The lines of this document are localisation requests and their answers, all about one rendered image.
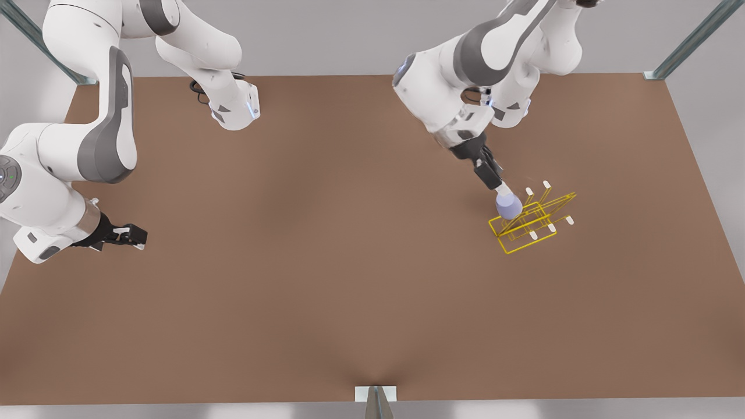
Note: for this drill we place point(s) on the pale lavender cup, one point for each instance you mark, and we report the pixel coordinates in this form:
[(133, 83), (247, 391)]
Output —
[(508, 205)]

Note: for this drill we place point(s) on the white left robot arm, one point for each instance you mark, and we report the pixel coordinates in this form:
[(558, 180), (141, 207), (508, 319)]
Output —
[(460, 81)]

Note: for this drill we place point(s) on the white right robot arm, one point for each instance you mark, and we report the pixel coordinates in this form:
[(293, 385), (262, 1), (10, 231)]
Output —
[(70, 145)]

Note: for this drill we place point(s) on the silver frame post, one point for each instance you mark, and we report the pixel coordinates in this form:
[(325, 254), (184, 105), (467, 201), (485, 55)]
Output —
[(377, 402), (41, 41), (689, 43)]

